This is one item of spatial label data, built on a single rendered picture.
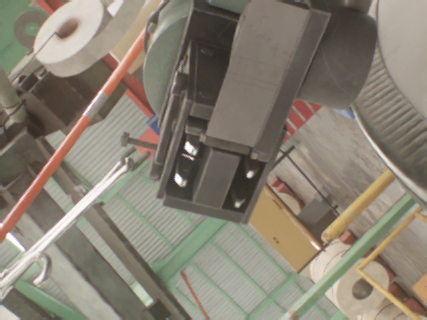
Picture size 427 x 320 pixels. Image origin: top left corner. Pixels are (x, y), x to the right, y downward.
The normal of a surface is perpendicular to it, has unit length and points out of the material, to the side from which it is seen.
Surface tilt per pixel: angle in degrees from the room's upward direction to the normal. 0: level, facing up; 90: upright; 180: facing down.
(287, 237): 90
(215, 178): 65
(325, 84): 56
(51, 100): 123
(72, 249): 140
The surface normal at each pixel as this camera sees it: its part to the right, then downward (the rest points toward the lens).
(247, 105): 0.00, 0.58
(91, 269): 0.73, -0.36
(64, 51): -0.45, -0.50
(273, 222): 0.29, 0.26
